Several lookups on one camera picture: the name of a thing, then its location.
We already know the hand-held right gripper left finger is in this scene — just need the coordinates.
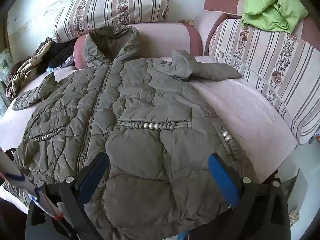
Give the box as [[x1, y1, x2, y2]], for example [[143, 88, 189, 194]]
[[26, 152, 110, 240]]

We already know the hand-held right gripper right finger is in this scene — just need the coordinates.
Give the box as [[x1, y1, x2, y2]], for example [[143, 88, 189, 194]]
[[208, 152, 292, 240]]

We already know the olive quilted puffer jacket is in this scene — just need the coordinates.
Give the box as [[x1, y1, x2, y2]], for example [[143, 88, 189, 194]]
[[12, 25, 242, 240]]

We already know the pile of black clothes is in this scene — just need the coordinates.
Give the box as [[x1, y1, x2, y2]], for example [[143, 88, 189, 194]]
[[37, 37, 75, 68]]

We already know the pink sofa bed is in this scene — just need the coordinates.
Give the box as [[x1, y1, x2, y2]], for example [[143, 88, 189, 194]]
[[0, 52, 299, 207]]

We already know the crumpled beige cloth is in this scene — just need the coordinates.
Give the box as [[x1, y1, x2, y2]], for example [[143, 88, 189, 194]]
[[289, 207, 300, 227]]

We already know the brown floral blanket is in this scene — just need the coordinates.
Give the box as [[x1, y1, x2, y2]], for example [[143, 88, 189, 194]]
[[6, 41, 54, 98]]

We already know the pale floral pillow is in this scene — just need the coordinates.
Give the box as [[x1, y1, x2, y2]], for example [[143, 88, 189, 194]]
[[0, 49, 14, 85]]

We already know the clear plastic bag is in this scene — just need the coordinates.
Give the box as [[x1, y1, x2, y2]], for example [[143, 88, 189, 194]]
[[61, 56, 75, 68]]

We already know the striped floral sofa cushion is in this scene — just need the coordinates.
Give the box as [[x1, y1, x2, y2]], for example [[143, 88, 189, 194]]
[[209, 17, 320, 145]]

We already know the pink sofa bolster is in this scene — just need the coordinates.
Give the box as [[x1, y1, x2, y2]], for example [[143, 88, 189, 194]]
[[74, 21, 202, 70]]

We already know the long striped floral cushion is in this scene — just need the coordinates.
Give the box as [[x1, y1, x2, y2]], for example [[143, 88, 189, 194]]
[[52, 0, 170, 43]]

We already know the pink sofa armrest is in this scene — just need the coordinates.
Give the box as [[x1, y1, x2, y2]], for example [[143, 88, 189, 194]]
[[204, 0, 320, 55]]

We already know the green quilted cloth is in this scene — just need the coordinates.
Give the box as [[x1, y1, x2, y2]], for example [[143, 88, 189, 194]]
[[241, 0, 308, 33]]

